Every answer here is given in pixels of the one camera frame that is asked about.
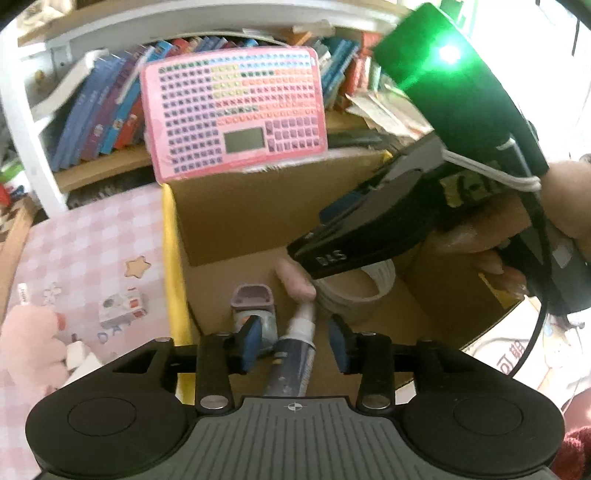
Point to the stack of papers and books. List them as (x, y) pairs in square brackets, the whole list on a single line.
[(383, 110)]

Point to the pink learning tablet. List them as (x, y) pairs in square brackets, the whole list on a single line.
[(231, 106)]

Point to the grey toy truck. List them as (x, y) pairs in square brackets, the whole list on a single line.
[(251, 302)]

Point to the white bookshelf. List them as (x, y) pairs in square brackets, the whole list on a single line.
[(27, 115)]

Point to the person's red knit clothing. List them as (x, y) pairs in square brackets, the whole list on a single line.
[(579, 443)]

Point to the blue spray bottle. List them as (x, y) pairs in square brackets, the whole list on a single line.
[(295, 360)]

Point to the yellow cardboard box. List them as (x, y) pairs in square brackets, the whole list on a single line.
[(231, 221)]

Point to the white wall charger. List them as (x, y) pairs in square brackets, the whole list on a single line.
[(83, 357)]

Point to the person's right hand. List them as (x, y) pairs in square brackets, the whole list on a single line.
[(480, 230)]

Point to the row of colourful books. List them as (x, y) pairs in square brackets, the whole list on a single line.
[(92, 115)]

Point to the pink plush pig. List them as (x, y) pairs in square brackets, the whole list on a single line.
[(27, 346)]

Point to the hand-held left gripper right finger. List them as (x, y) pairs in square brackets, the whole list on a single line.
[(339, 344)]

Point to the small pink toy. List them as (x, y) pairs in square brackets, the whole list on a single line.
[(295, 279)]

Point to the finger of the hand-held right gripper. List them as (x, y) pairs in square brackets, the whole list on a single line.
[(330, 212)]

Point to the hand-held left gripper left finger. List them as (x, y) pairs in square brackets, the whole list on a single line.
[(251, 344)]

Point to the wooden chessboard box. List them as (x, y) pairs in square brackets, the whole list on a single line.
[(11, 249)]

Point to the clear tape roll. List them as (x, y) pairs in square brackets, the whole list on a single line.
[(355, 295)]

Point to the small white card box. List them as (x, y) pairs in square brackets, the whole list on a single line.
[(122, 308)]

